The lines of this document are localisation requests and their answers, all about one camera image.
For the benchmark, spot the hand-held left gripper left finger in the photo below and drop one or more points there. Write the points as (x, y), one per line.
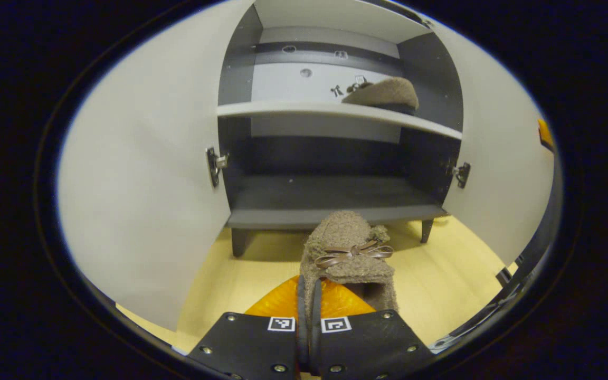
(251, 348)

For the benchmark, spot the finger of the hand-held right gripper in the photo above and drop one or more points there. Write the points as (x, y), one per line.
(545, 134)

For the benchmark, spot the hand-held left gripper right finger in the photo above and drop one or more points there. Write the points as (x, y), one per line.
(367, 348)

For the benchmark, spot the grey shoe cabinet door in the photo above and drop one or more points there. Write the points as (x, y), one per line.
(499, 174)
(145, 184)

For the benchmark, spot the brown fluffy shoe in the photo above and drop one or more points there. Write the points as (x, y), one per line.
(386, 92)
(343, 248)

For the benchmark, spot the grey shoe cabinet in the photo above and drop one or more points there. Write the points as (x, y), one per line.
(325, 158)

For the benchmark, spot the metal door hinge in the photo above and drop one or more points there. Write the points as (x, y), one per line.
(214, 165)
(461, 173)

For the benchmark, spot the dark cabinet base shelf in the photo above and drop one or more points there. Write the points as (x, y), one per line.
(330, 206)

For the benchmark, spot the grey cabinet shelf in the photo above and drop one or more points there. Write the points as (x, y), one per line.
(309, 110)
(335, 13)

